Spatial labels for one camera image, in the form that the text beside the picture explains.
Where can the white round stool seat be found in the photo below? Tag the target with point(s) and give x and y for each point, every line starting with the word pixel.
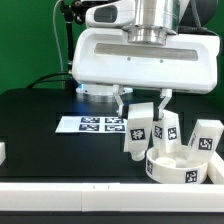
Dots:
pixel 166 170

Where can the white L-shaped fence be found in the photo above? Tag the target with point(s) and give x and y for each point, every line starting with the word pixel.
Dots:
pixel 118 197

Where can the paper sheet with tags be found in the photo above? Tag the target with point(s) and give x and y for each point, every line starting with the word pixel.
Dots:
pixel 91 124

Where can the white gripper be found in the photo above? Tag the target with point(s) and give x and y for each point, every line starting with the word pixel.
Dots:
pixel 186 63

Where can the white part at left edge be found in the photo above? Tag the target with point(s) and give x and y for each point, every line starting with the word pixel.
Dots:
pixel 2 152

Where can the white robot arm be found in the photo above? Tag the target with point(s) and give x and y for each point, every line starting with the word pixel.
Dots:
pixel 155 20

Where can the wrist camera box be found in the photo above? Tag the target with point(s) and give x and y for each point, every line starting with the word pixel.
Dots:
pixel 111 15

